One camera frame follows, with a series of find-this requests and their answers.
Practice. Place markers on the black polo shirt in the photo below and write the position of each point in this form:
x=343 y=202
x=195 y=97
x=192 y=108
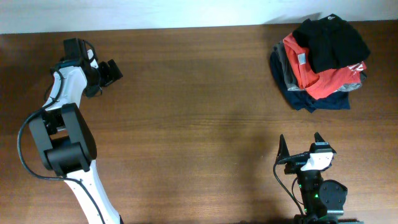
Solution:
x=332 y=42

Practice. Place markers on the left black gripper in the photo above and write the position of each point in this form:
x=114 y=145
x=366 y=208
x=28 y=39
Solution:
x=109 y=77

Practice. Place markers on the grey folded shirt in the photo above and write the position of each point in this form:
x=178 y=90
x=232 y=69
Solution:
x=291 y=81

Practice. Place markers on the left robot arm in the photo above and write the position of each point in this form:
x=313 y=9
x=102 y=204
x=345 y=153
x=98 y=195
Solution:
x=63 y=139

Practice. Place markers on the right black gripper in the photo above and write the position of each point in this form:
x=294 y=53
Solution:
x=282 y=152

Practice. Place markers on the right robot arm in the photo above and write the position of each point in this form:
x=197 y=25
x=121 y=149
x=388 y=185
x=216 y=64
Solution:
x=322 y=200

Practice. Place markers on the red folded t-shirt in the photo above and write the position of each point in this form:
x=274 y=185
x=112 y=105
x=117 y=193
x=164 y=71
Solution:
x=318 y=85

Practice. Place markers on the navy folded shirt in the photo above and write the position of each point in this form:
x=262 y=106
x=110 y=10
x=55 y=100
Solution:
x=301 y=99

